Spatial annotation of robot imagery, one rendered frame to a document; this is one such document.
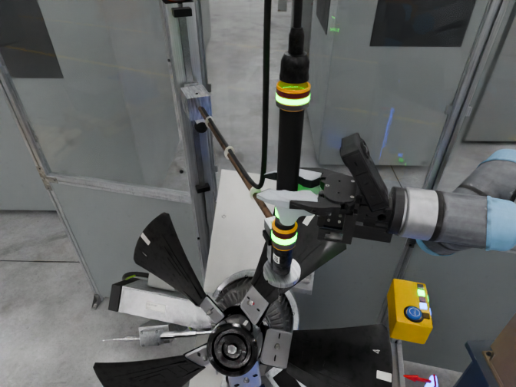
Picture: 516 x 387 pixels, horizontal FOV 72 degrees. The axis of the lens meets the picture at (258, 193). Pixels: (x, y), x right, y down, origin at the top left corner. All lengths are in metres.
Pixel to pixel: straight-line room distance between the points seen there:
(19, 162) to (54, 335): 1.33
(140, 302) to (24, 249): 2.21
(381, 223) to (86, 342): 2.14
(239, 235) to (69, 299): 1.81
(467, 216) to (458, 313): 1.43
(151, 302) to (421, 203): 0.79
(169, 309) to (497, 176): 0.84
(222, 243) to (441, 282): 1.05
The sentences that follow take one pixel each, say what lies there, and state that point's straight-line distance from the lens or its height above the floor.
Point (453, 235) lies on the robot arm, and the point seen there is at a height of 1.64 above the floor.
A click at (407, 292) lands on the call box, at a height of 1.07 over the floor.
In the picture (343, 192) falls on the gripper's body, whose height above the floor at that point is 1.67.
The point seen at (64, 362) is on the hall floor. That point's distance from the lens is 2.48.
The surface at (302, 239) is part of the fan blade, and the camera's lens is 0.84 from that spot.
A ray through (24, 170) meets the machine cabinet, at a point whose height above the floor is 0.45.
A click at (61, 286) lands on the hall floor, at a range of 2.84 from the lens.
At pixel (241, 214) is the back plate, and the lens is 1.10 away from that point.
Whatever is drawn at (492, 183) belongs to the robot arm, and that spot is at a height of 1.64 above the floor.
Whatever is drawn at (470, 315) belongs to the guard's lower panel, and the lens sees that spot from 1.98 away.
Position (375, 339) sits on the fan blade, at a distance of 0.94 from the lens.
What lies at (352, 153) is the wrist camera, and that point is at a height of 1.74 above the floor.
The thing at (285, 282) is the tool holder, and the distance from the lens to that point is 0.67.
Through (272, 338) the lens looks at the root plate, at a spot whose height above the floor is 1.18.
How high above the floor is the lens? 1.99
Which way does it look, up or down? 38 degrees down
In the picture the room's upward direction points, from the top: straight up
